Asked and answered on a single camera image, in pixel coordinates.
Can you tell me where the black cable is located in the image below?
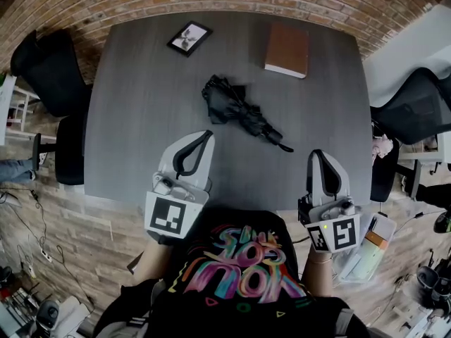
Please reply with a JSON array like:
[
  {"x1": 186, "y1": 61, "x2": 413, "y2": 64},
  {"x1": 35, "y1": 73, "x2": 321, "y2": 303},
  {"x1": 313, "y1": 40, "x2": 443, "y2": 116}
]
[{"x1": 30, "y1": 188, "x2": 96, "y2": 313}]

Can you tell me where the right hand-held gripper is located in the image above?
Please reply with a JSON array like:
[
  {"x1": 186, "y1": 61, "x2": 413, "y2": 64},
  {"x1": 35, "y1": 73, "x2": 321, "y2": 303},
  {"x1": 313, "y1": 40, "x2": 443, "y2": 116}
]
[{"x1": 297, "y1": 149, "x2": 362, "y2": 254}]

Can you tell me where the brown book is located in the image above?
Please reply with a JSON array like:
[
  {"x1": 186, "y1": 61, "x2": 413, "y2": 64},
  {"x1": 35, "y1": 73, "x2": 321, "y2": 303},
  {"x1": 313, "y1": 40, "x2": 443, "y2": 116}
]
[{"x1": 264, "y1": 21, "x2": 310, "y2": 80}]

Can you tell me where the dark grey table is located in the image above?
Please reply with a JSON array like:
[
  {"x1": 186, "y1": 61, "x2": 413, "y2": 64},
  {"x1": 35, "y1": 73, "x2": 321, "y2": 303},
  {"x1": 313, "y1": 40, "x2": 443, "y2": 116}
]
[{"x1": 83, "y1": 11, "x2": 374, "y2": 213}]

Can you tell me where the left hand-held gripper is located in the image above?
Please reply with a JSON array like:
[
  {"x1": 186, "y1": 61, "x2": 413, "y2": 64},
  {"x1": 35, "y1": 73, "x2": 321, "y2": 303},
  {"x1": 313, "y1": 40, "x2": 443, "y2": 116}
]
[{"x1": 143, "y1": 130, "x2": 216, "y2": 241}]

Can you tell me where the black green shoe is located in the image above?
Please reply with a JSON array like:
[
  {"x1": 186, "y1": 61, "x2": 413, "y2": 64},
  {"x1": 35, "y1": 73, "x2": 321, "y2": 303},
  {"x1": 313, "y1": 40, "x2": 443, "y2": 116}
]
[{"x1": 432, "y1": 209, "x2": 451, "y2": 235}]

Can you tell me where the person's right forearm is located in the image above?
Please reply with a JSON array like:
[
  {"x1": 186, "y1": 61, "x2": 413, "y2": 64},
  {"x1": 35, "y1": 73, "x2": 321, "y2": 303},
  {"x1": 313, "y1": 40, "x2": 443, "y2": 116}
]
[{"x1": 302, "y1": 250, "x2": 335, "y2": 297}]

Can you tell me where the grey mesh office chair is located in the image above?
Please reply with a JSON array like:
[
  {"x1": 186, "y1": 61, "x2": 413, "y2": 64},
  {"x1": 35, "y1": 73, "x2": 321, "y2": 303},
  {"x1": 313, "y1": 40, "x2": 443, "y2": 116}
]
[{"x1": 369, "y1": 67, "x2": 451, "y2": 204}]

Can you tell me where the metal wire rack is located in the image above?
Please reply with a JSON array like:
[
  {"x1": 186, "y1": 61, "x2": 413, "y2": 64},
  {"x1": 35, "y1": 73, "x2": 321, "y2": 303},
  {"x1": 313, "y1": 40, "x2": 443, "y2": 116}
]
[{"x1": 0, "y1": 287, "x2": 39, "y2": 338}]

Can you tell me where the person's left forearm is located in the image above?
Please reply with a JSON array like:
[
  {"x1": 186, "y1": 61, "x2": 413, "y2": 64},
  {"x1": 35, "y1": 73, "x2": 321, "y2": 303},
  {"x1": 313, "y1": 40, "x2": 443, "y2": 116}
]
[{"x1": 132, "y1": 237, "x2": 173, "y2": 281}]

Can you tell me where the person's black printed t-shirt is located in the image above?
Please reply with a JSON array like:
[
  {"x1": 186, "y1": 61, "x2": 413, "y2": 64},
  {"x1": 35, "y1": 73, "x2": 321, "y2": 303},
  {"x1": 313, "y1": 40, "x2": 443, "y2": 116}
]
[{"x1": 93, "y1": 208, "x2": 367, "y2": 338}]

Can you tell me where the white desk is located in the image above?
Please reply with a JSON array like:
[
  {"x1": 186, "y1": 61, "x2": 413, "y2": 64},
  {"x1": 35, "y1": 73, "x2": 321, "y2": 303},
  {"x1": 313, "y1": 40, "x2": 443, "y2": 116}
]
[{"x1": 361, "y1": 4, "x2": 451, "y2": 108}]

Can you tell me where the orange box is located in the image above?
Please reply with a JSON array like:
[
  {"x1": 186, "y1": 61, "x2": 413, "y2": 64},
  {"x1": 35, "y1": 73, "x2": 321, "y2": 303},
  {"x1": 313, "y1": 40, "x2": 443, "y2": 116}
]
[{"x1": 364, "y1": 230, "x2": 389, "y2": 250}]

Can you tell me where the white shelf unit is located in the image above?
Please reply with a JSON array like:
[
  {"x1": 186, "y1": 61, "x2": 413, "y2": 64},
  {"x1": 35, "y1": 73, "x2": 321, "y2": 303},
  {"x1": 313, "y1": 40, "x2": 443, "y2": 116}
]
[{"x1": 0, "y1": 72, "x2": 42, "y2": 146}]

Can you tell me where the black folding umbrella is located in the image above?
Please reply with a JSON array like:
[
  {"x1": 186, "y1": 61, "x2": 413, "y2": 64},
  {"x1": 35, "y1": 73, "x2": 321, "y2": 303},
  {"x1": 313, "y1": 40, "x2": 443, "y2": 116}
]
[{"x1": 201, "y1": 74, "x2": 295, "y2": 154}]

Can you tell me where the white bag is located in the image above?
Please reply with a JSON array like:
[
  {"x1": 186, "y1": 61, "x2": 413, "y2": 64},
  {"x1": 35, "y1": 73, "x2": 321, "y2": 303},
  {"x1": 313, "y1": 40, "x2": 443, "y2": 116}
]
[{"x1": 56, "y1": 295, "x2": 93, "y2": 330}]

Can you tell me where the black office chair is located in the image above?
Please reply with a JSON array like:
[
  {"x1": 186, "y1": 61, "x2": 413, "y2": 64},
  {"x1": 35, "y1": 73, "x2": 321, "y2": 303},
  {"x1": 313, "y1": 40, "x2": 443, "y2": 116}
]
[{"x1": 10, "y1": 29, "x2": 93, "y2": 187}]

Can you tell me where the clear plastic storage box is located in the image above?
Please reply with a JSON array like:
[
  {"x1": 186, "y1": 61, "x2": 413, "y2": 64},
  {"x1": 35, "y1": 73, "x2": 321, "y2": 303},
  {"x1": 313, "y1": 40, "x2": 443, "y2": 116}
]
[{"x1": 330, "y1": 212, "x2": 398, "y2": 284}]

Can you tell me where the pink plush toy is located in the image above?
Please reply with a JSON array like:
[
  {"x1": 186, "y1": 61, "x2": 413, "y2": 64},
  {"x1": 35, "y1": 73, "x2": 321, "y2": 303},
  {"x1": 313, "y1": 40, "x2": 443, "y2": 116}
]
[{"x1": 371, "y1": 134, "x2": 395, "y2": 160}]

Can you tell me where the black picture frame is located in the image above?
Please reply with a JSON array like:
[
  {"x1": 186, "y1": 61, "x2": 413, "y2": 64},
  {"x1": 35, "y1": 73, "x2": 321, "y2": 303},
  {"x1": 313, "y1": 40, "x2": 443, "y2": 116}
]
[{"x1": 166, "y1": 20, "x2": 214, "y2": 58}]

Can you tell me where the pale green box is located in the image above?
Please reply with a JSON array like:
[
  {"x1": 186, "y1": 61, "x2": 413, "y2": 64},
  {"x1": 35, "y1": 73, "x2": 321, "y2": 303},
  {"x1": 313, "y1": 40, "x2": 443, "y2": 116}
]
[{"x1": 347, "y1": 239, "x2": 385, "y2": 280}]

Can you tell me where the grey round device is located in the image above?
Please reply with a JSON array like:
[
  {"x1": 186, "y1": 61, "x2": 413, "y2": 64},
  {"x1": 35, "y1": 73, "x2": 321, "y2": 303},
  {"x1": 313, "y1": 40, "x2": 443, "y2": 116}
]
[{"x1": 36, "y1": 299, "x2": 61, "y2": 330}]

